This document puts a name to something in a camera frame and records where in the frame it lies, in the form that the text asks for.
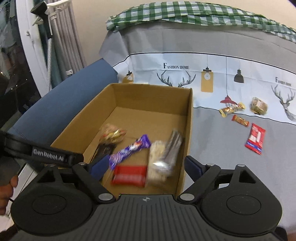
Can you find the clear bag of cookies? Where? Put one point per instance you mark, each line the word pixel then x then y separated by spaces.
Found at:
pixel 111 134

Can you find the white door frame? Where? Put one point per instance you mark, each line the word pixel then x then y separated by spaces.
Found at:
pixel 32 45

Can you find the braided pole with black handle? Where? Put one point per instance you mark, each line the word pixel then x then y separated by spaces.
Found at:
pixel 40 10

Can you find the dark brown chocolate bar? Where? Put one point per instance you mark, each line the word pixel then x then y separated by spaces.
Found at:
pixel 103 150

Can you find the grey printed sofa cover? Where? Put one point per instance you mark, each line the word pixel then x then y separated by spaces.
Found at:
pixel 222 66

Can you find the clear wrapped nut cake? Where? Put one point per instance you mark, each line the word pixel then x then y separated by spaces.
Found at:
pixel 257 106

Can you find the person's left hand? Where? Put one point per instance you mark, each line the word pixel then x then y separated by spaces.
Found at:
pixel 6 192

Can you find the red blue snack packet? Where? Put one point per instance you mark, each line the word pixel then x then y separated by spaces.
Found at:
pixel 256 139

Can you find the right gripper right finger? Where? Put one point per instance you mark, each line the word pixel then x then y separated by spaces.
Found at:
pixel 193 168

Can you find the purple candy bar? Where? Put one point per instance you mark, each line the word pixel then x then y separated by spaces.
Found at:
pixel 141 143

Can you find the gold candy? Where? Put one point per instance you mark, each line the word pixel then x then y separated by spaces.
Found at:
pixel 231 109

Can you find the beige nougat bar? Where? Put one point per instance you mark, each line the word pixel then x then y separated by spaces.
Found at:
pixel 155 168

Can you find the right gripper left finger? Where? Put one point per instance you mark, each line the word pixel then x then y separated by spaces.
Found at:
pixel 98 167

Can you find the blue sofa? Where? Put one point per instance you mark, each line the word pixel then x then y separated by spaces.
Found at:
pixel 48 117

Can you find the green checkered cloth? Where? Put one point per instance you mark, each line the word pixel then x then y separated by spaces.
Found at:
pixel 197 13

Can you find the small orange snack bar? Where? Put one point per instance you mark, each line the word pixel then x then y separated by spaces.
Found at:
pixel 240 120

